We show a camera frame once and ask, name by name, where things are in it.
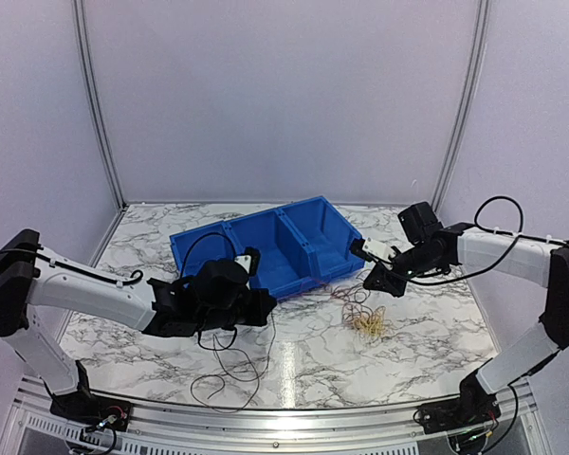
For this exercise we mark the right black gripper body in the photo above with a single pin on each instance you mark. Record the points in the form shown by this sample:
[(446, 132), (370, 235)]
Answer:
[(397, 286)]

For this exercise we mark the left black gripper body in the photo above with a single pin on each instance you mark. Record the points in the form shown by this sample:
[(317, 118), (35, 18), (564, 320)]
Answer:
[(253, 316)]

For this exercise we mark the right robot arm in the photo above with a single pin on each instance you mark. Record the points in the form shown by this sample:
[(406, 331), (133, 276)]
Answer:
[(435, 249)]

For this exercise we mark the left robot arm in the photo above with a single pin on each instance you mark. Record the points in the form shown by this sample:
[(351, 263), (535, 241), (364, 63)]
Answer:
[(218, 296)]

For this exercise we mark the blue three-compartment plastic bin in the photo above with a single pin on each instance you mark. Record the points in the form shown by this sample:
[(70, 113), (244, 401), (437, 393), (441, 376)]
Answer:
[(303, 245)]

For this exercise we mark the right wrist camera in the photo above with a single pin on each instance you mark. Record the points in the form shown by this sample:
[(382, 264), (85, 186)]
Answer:
[(371, 250)]

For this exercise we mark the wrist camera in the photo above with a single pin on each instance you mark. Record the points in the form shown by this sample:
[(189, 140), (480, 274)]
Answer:
[(371, 250), (249, 260)]

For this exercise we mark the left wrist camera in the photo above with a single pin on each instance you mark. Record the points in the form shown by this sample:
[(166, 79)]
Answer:
[(249, 260)]

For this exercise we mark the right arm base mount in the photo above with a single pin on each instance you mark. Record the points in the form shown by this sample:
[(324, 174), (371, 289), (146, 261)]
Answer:
[(449, 414)]

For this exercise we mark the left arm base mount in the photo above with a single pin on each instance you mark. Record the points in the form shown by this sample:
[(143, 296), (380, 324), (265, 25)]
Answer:
[(91, 411)]

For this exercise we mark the aluminium front rail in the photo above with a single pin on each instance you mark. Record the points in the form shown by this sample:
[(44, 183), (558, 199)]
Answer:
[(169, 428)]

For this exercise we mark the left aluminium frame post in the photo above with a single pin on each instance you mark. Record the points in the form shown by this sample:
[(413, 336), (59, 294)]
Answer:
[(92, 93)]

